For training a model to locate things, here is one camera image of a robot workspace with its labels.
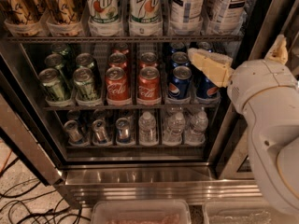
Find left clear plastic bin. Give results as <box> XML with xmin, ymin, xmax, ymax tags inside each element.
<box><xmin>91</xmin><ymin>200</ymin><xmax>192</xmax><ymax>224</ymax></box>

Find silver blue can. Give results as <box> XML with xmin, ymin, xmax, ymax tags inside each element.
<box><xmin>92</xmin><ymin>119</ymin><xmax>112</xmax><ymax>147</ymax></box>
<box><xmin>64</xmin><ymin>120</ymin><xmax>89</xmax><ymax>147</ymax></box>
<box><xmin>116</xmin><ymin>118</ymin><xmax>135</xmax><ymax>146</ymax></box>

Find front right pepsi can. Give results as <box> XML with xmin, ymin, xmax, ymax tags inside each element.
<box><xmin>195</xmin><ymin>74</ymin><xmax>221</xmax><ymax>105</ymax></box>

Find tea bottle blue label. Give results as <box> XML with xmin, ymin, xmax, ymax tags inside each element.
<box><xmin>206</xmin><ymin>0</ymin><xmax>247</xmax><ymax>35</ymax></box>
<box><xmin>170</xmin><ymin>0</ymin><xmax>204</xmax><ymax>35</ymax></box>

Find right silver blue can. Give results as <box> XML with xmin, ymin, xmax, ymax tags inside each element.
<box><xmin>116</xmin><ymin>118</ymin><xmax>135</xmax><ymax>146</ymax></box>

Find top wire shelf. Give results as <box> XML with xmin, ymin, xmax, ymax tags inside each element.
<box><xmin>5</xmin><ymin>35</ymin><xmax>243</xmax><ymax>44</ymax></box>

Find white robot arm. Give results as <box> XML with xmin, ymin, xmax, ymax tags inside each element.
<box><xmin>187</xmin><ymin>35</ymin><xmax>299</xmax><ymax>215</ymax></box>

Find coca cola can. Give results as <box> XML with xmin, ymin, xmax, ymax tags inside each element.
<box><xmin>105</xmin><ymin>67</ymin><xmax>132</xmax><ymax>105</ymax></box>
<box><xmin>108</xmin><ymin>53</ymin><xmax>128</xmax><ymax>72</ymax></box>
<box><xmin>138</xmin><ymin>51</ymin><xmax>158</xmax><ymax>68</ymax></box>
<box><xmin>137</xmin><ymin>66</ymin><xmax>162</xmax><ymax>105</ymax></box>

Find middle wire shelf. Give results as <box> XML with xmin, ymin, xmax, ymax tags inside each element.
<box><xmin>43</xmin><ymin>104</ymin><xmax>219</xmax><ymax>111</ymax></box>

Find green can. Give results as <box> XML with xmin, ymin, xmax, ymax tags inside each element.
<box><xmin>38</xmin><ymin>68</ymin><xmax>74</xmax><ymax>107</ymax></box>
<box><xmin>45</xmin><ymin>53</ymin><xmax>73</xmax><ymax>89</ymax></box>
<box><xmin>73</xmin><ymin>67</ymin><xmax>103</xmax><ymax>106</ymax></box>
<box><xmin>76</xmin><ymin>53</ymin><xmax>102</xmax><ymax>85</ymax></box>

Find middle silver blue can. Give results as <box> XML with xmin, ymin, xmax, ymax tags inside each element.
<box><xmin>92</xmin><ymin>119</ymin><xmax>112</xmax><ymax>147</ymax></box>

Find front left coca cola can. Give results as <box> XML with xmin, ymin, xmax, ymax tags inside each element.
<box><xmin>105</xmin><ymin>67</ymin><xmax>132</xmax><ymax>105</ymax></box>

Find right orange la croix can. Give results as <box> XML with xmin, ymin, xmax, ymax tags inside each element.
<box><xmin>45</xmin><ymin>0</ymin><xmax>85</xmax><ymax>36</ymax></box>

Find wire shelf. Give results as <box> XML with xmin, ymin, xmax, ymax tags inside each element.
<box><xmin>5</xmin><ymin>35</ymin><xmax>243</xmax><ymax>44</ymax></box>
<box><xmin>43</xmin><ymin>104</ymin><xmax>219</xmax><ymax>111</ymax></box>

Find water bottle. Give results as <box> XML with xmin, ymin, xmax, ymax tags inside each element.
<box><xmin>184</xmin><ymin>111</ymin><xmax>208</xmax><ymax>147</ymax></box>
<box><xmin>163</xmin><ymin>112</ymin><xmax>186</xmax><ymax>147</ymax></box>
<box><xmin>138</xmin><ymin>111</ymin><xmax>158</xmax><ymax>147</ymax></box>

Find left silver blue can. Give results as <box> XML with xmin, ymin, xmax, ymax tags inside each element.
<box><xmin>64</xmin><ymin>120</ymin><xmax>89</xmax><ymax>147</ymax></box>

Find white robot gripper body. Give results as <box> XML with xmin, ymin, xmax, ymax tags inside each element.
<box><xmin>227</xmin><ymin>60</ymin><xmax>298</xmax><ymax>115</ymax></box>

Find black floor cables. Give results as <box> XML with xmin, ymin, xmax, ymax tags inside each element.
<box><xmin>0</xmin><ymin>157</ymin><xmax>92</xmax><ymax>224</ymax></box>

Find stainless steel fridge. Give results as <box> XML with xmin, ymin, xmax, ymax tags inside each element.
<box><xmin>0</xmin><ymin>0</ymin><xmax>299</xmax><ymax>210</ymax></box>

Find front right green can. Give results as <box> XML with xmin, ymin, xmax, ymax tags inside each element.
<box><xmin>73</xmin><ymin>67</ymin><xmax>103</xmax><ymax>106</ymax></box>

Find right water bottle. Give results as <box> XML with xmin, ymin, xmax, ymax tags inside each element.
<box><xmin>184</xmin><ymin>111</ymin><xmax>208</xmax><ymax>147</ymax></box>

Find middle water bottle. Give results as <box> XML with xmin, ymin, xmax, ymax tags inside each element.
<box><xmin>163</xmin><ymin>112</ymin><xmax>186</xmax><ymax>147</ymax></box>

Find pepsi can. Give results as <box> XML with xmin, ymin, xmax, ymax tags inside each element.
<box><xmin>170</xmin><ymin>51</ymin><xmax>191</xmax><ymax>69</ymax></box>
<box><xmin>167</xmin><ymin>65</ymin><xmax>192</xmax><ymax>100</ymax></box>
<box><xmin>195</xmin><ymin>74</ymin><xmax>221</xmax><ymax>105</ymax></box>

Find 7up zero can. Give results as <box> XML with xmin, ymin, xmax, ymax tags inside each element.
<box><xmin>87</xmin><ymin>0</ymin><xmax>121</xmax><ymax>36</ymax></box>
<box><xmin>129</xmin><ymin>0</ymin><xmax>163</xmax><ymax>36</ymax></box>

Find right clear plastic bin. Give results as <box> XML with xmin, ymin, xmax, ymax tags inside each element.
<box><xmin>202</xmin><ymin>201</ymin><xmax>299</xmax><ymax>224</ymax></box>

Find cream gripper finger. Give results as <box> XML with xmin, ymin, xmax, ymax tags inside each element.
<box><xmin>188</xmin><ymin>48</ymin><xmax>234</xmax><ymax>88</ymax></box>
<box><xmin>264</xmin><ymin>35</ymin><xmax>288</xmax><ymax>65</ymax></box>

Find clear plastic bin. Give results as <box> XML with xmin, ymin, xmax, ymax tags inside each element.
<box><xmin>91</xmin><ymin>200</ymin><xmax>192</xmax><ymax>224</ymax></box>
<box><xmin>202</xmin><ymin>201</ymin><xmax>299</xmax><ymax>224</ymax></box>

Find orange la croix can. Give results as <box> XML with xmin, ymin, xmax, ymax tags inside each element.
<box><xmin>45</xmin><ymin>0</ymin><xmax>85</xmax><ymax>36</ymax></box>
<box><xmin>0</xmin><ymin>0</ymin><xmax>49</xmax><ymax>36</ymax></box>

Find left 7up zero can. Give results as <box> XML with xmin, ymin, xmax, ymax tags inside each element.
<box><xmin>87</xmin><ymin>0</ymin><xmax>121</xmax><ymax>36</ymax></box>

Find front right coca cola can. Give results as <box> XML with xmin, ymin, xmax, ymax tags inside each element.
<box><xmin>137</xmin><ymin>66</ymin><xmax>162</xmax><ymax>105</ymax></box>

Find front left pepsi can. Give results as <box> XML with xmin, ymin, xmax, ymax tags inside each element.
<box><xmin>167</xmin><ymin>65</ymin><xmax>192</xmax><ymax>100</ymax></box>

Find left water bottle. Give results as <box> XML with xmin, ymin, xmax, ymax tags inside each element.
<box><xmin>138</xmin><ymin>111</ymin><xmax>158</xmax><ymax>147</ymax></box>

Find right 7up zero can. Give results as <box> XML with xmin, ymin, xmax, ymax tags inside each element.
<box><xmin>129</xmin><ymin>0</ymin><xmax>163</xmax><ymax>36</ymax></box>

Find left orange la croix can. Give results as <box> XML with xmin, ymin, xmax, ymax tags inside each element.
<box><xmin>0</xmin><ymin>0</ymin><xmax>49</xmax><ymax>36</ymax></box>

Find front left green can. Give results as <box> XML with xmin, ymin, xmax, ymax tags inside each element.
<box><xmin>38</xmin><ymin>68</ymin><xmax>74</xmax><ymax>107</ymax></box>

